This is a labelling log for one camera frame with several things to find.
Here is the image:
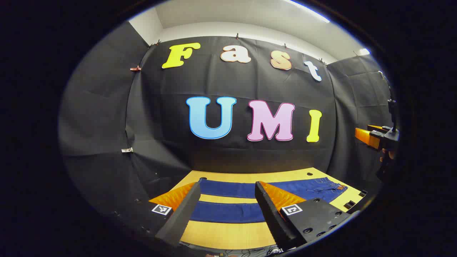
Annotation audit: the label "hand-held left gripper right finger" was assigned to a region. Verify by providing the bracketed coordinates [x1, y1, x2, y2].
[254, 181, 353, 251]

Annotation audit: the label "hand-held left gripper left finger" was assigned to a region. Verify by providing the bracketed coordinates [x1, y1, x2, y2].
[107, 181, 201, 247]

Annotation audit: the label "blue denim jeans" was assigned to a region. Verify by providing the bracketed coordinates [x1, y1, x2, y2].
[189, 177, 348, 224]

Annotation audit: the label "black backdrop cloth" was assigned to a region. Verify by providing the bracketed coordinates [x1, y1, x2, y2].
[58, 21, 393, 229]

